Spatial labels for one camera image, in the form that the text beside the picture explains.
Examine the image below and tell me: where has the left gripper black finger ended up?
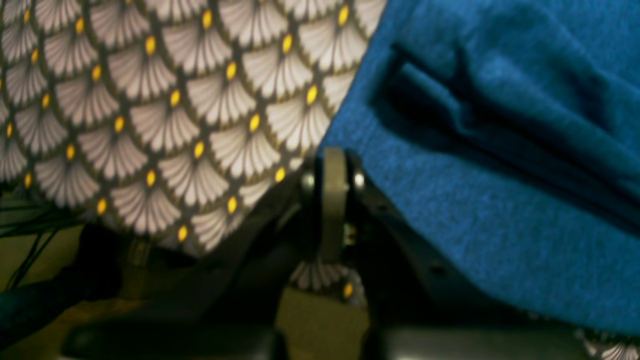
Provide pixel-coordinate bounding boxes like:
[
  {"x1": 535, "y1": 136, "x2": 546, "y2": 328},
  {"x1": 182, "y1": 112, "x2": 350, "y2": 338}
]
[{"x1": 61, "y1": 159, "x2": 317, "y2": 360}]

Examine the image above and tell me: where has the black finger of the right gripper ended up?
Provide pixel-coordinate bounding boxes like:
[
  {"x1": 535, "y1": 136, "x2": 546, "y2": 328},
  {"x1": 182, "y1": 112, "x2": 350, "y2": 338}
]
[{"x1": 347, "y1": 152, "x2": 588, "y2": 360}]

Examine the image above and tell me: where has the blue T-shirt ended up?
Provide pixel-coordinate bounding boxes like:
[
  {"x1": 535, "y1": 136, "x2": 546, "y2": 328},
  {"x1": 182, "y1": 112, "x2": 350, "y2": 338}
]
[{"x1": 321, "y1": 0, "x2": 639, "y2": 337}]

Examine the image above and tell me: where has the fan-patterned table cloth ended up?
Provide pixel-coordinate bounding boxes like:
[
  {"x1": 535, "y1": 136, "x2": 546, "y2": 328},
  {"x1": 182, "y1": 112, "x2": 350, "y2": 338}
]
[{"x1": 0, "y1": 0, "x2": 388, "y2": 306}]

